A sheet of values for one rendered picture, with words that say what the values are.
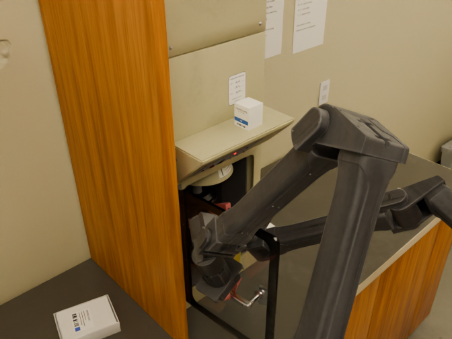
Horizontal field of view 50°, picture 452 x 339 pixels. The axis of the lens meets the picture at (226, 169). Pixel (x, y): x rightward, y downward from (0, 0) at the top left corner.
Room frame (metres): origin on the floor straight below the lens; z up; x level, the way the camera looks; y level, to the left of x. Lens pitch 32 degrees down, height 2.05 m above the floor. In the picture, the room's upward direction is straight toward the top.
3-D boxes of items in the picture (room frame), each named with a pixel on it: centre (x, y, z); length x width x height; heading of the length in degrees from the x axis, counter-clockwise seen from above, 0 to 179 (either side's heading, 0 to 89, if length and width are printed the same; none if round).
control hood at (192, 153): (1.06, -0.02, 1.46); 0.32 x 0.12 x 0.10; 133
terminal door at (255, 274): (0.88, 0.00, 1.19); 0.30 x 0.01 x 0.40; 48
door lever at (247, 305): (0.81, -0.03, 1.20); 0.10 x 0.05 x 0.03; 48
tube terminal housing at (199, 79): (1.19, 0.10, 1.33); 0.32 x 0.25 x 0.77; 133
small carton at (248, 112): (1.09, -0.06, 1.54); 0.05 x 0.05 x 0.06; 43
